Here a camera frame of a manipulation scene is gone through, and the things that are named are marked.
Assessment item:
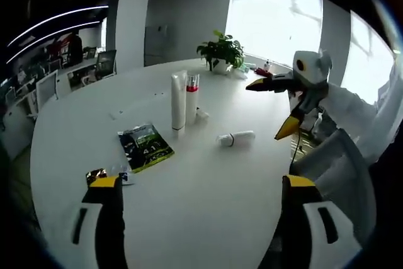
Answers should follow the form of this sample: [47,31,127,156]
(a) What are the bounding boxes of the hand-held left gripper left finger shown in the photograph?
[67,174,128,269]

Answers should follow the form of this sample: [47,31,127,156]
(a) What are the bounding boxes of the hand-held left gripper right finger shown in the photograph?
[276,174,363,269]

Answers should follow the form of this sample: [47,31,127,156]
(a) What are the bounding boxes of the gold foil skincare sachet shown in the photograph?
[85,168,110,186]

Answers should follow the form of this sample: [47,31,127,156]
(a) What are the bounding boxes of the clear blue skincare sachet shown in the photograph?
[110,163,136,185]

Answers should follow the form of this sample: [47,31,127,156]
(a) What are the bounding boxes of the small white skincare bottle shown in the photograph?
[215,129,256,148]

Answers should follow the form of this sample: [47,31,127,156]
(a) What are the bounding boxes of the green black skincare sachet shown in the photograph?
[118,122,176,174]

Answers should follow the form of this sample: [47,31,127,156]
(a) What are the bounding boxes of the red-banded white skincare bottle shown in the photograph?
[185,73,201,126]

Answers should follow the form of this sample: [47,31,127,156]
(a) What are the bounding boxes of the white skincare tube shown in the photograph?
[171,71,188,139]

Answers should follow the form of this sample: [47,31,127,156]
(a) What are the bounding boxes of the narrow window with blinds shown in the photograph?
[341,9,398,106]

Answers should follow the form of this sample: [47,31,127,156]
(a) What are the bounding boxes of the green potted plant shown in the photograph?
[196,29,246,75]

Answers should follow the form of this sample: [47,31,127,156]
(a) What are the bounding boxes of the wide window with blinds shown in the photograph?
[225,0,324,69]

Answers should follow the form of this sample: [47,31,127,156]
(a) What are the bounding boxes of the grey chair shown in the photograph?
[291,128,378,253]

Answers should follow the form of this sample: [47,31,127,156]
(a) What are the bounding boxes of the white mesh chair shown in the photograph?
[35,69,60,115]

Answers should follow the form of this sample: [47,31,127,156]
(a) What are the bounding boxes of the ceiling light strip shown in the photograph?
[6,5,110,47]
[5,20,102,64]

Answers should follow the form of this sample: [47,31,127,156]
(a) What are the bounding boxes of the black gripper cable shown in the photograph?
[290,130,304,166]

